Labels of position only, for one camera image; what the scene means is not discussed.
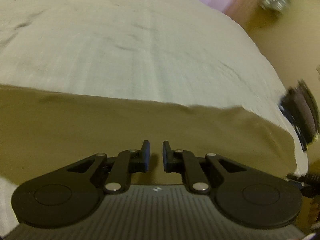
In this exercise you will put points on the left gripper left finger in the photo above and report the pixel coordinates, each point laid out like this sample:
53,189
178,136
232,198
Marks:
123,166

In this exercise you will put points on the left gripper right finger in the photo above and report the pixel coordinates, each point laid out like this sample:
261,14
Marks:
187,165

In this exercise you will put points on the olive brown pants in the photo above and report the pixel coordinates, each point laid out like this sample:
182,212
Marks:
42,131

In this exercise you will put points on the folded clothes stack on bed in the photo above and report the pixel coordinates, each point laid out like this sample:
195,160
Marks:
300,108

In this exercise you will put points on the person's right hand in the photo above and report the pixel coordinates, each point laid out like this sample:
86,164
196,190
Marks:
313,215

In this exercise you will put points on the striped grey bed cover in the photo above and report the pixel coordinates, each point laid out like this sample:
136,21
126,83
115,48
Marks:
169,51

